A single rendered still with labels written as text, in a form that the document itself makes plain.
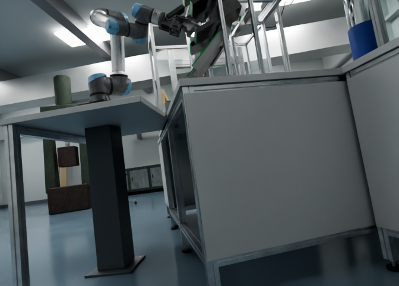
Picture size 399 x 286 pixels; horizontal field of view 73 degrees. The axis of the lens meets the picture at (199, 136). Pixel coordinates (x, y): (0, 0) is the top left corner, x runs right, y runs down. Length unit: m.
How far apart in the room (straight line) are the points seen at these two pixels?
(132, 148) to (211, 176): 8.50
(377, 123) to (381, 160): 0.15
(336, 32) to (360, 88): 5.30
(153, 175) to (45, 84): 3.36
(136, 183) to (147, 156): 2.02
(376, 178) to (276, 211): 0.43
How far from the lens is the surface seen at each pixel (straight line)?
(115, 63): 1.88
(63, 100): 6.10
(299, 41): 6.31
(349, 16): 1.78
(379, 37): 1.41
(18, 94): 7.66
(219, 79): 1.11
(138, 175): 7.44
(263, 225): 1.12
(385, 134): 1.24
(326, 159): 1.25
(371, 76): 1.27
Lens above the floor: 0.51
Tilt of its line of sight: 6 degrees up
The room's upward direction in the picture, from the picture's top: 8 degrees counter-clockwise
